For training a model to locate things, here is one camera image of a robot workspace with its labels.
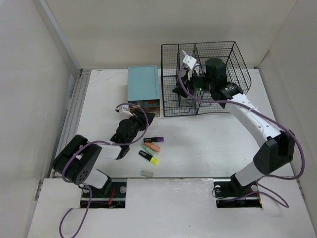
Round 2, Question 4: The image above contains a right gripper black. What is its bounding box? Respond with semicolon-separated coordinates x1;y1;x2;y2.
172;68;214;98

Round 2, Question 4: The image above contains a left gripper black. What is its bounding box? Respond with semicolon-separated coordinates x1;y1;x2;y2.
126;110;154;145

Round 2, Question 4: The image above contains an orange highlighter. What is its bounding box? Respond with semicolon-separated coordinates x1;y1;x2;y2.
145;142;160;153

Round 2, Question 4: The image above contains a teal mini drawer chest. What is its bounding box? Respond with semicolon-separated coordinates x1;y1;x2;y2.
127;65;160;117

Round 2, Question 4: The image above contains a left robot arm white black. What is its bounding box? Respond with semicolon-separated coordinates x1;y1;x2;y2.
53;109;156;197

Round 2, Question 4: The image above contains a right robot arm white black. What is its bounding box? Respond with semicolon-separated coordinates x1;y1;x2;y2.
173;56;295;196

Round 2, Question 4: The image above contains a purple highlighter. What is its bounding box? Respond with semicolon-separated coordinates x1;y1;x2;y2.
143;136;164;143

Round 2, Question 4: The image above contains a green highlighter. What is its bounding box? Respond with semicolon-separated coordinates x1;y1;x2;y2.
141;143;156;157

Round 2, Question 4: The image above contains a yellow highlighter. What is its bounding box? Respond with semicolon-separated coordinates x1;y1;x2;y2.
138;150;158;165

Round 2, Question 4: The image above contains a grey eraser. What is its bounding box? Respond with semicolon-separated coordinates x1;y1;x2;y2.
141;170;154;178

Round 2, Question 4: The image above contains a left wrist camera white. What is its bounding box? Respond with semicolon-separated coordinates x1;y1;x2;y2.
115;104;133;117

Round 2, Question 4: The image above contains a black wire mesh organizer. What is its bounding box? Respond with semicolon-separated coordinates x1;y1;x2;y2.
160;41;251;117

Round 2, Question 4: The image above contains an aluminium rail frame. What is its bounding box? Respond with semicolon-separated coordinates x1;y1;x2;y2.
47;69;91;179

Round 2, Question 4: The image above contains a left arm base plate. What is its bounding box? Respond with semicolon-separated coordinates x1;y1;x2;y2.
90;178;127;209

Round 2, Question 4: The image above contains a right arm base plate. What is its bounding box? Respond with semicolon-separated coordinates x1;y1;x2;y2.
212;179;262;208

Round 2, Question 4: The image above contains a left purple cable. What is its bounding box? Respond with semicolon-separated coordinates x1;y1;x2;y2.
59;104;149;238

